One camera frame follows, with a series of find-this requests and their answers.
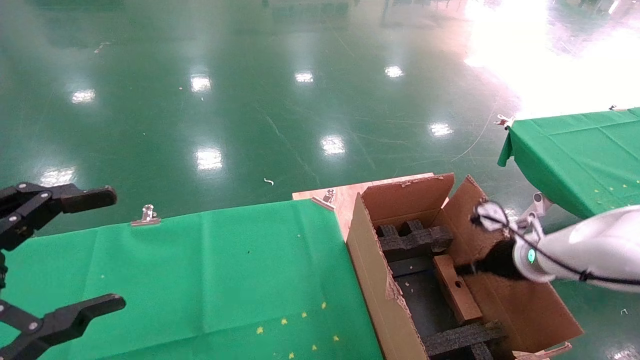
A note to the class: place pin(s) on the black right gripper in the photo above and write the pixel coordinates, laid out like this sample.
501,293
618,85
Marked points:
500,262

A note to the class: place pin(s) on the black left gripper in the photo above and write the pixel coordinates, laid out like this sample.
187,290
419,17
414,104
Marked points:
2,272

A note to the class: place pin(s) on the small cardboard box with hole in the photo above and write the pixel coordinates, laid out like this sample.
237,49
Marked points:
457,295

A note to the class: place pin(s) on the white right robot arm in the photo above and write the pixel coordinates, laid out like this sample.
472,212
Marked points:
595,250

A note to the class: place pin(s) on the large open cardboard carton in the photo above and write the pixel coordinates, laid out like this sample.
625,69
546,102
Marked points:
370,270

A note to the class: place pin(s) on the black foam insert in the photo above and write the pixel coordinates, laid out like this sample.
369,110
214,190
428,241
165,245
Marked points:
460,337
412,240

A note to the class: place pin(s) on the white metal stand foot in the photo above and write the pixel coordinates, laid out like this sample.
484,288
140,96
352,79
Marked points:
537,201

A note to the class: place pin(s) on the wide green table cloth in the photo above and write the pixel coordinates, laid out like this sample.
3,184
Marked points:
200,280

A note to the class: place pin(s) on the green side table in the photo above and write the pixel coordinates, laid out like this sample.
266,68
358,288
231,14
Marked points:
585,160

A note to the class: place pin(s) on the white floor scrap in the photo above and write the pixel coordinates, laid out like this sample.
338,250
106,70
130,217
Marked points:
269,181

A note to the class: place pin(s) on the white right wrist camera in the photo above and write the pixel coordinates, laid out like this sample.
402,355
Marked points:
489,218

